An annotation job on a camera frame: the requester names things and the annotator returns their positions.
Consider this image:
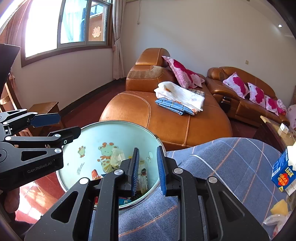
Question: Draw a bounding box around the pink floral pillow middle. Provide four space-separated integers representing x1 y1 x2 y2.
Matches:
248 82 265 108

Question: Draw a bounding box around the clear plastic bag red print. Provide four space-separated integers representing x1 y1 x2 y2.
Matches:
263 211 292 239

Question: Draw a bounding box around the beige curtain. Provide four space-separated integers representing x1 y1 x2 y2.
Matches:
112 0 126 80

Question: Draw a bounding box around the brown leather chaise sofa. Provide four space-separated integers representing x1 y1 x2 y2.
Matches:
100 48 232 151

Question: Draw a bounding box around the blue white Look milk carton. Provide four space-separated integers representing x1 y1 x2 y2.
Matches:
271 146 295 196

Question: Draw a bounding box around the wooden chair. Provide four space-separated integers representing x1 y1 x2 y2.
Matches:
0 71 65 140

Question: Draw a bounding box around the pink floral pillow on chaise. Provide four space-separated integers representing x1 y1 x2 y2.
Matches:
162 56 205 89

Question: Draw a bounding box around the window with frame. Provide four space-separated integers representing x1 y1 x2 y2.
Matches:
0 0 114 68

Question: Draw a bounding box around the folded blue striped cloth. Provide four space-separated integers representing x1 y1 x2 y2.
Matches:
155 98 195 115

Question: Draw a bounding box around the light green cartoon trash bin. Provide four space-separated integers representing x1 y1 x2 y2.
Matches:
56 120 163 210

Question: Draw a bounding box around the yellow sponge piece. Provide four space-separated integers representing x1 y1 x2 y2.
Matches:
270 199 289 216

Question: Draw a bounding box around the pink floral pillow right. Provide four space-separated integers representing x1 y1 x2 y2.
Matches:
264 95 279 116

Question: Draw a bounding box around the folded white cloth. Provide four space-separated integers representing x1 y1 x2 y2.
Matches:
154 81 205 115

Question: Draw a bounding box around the pink floral pillow left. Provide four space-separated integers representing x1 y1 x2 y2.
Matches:
223 72 249 99

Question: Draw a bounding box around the wooden coffee table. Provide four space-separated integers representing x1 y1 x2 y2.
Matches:
253 116 295 153

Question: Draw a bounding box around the blue plaid tablecloth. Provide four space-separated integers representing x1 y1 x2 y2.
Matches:
87 137 292 241

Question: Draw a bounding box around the brown leather long sofa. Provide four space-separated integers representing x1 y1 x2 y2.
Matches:
205 66 290 127

